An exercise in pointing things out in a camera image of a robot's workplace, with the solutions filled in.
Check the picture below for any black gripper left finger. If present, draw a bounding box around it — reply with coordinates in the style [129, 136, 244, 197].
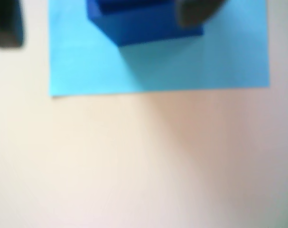
[0, 0, 25, 49]

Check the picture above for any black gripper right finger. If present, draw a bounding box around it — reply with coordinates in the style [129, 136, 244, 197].
[177, 0, 229, 27]

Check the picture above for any medium blue cube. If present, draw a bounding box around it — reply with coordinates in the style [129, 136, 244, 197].
[85, 0, 204, 47]

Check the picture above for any light blue paper square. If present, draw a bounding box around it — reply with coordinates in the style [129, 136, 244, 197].
[48, 0, 270, 97]

